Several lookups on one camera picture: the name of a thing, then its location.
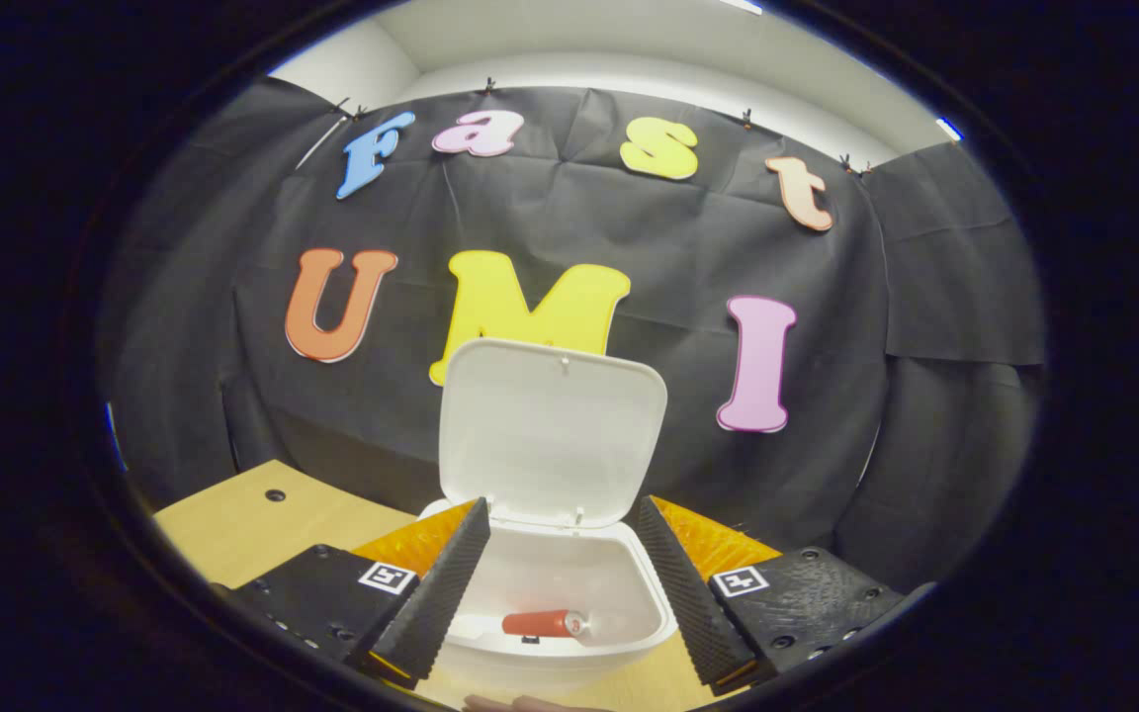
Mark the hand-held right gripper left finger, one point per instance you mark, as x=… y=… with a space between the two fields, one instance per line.
x=436 y=603

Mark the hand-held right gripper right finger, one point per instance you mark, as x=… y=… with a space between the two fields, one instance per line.
x=688 y=603

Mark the red pop can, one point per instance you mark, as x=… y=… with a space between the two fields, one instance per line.
x=535 y=624

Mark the white desktop garbage bin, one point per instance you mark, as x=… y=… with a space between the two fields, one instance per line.
x=550 y=435

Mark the black backdrop cloth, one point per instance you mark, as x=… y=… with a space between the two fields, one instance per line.
x=629 y=218

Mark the ceiling light panel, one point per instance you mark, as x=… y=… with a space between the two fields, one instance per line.
x=949 y=129
x=743 y=6

